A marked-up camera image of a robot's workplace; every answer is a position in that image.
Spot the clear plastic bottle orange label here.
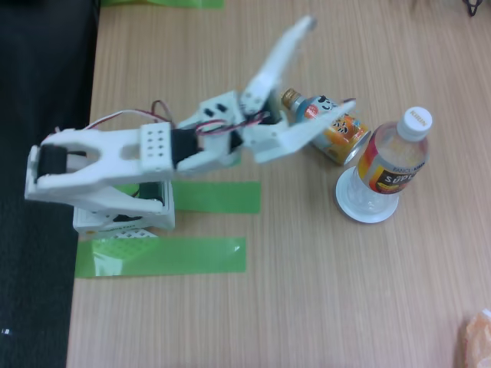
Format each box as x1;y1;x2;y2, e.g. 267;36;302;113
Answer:
351;107;434;223

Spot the orange juice aluminum bottle can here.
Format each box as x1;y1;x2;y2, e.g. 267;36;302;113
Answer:
281;87;372;166

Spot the small white round plate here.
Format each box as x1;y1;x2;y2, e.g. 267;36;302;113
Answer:
332;166;400;224

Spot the long green tape strip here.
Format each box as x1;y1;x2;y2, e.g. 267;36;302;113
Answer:
74;236;247;280

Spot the orange plastic bag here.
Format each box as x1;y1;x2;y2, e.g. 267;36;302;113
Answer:
456;306;491;368

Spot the black cable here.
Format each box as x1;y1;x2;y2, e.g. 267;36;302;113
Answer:
462;0;484;17

